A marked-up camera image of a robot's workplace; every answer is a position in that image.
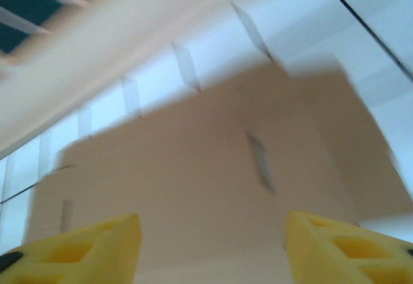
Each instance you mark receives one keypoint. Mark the brown cardboard box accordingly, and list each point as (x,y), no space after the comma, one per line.
(200,168)

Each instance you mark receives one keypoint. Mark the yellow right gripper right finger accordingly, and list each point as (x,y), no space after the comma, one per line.
(309,248)

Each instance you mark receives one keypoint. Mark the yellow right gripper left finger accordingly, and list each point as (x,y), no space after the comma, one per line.
(106,242)

